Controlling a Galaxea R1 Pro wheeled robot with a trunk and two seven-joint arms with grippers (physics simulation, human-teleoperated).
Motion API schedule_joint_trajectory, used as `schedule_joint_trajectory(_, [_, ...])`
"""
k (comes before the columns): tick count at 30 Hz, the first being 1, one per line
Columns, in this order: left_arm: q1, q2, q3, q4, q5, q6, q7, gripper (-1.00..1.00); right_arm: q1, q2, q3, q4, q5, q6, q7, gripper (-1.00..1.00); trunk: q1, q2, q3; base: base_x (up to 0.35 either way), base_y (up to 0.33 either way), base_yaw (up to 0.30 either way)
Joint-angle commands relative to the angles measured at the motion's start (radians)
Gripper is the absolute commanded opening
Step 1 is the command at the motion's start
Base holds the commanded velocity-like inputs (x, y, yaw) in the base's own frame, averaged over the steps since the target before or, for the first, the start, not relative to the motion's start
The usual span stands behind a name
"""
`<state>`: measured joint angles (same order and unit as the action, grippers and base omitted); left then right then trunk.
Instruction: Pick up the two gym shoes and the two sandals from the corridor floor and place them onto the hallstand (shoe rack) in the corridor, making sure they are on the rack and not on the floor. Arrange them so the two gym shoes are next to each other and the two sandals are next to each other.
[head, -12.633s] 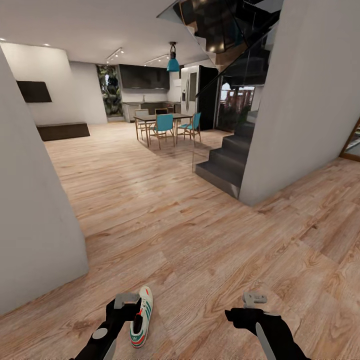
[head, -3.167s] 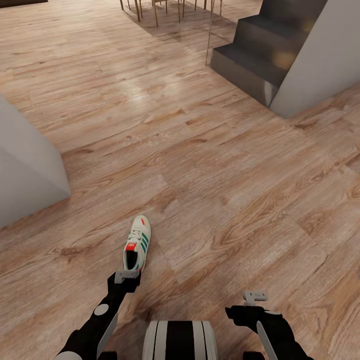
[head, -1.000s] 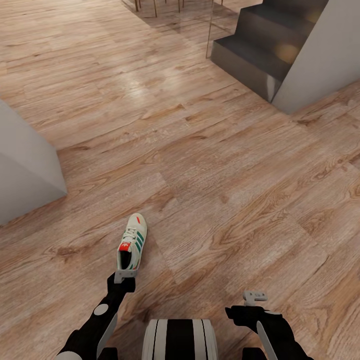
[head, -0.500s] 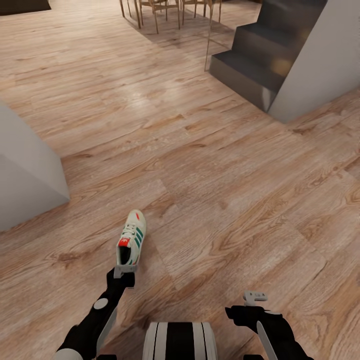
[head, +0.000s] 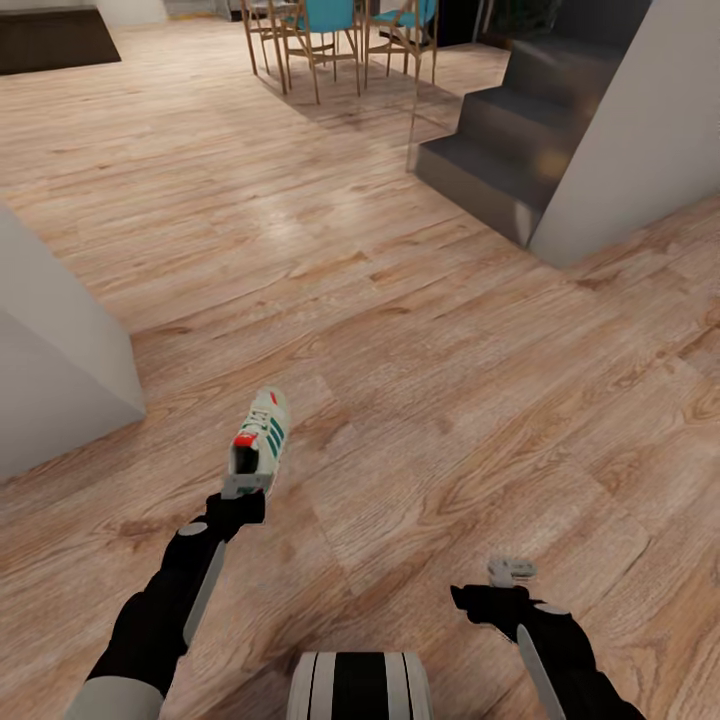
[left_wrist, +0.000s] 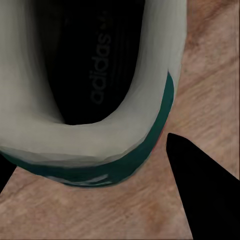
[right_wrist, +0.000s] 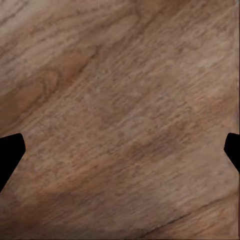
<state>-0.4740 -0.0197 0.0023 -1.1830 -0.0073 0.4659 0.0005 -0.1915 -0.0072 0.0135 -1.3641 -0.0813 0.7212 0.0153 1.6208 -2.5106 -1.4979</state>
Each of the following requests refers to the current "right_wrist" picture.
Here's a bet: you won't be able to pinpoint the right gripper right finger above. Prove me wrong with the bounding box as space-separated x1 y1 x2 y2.
224 133 240 173

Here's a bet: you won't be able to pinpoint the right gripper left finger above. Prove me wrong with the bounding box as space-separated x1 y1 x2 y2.
0 133 26 192

